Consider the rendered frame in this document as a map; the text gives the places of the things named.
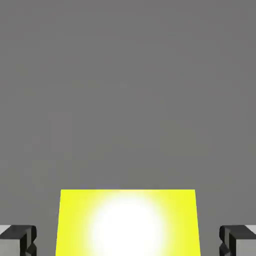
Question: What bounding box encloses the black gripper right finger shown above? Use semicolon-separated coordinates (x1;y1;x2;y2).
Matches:
218;224;256;256

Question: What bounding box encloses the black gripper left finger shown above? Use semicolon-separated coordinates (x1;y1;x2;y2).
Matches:
0;224;38;256

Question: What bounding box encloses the large yellow box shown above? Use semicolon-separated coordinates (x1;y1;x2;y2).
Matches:
55;189;201;256

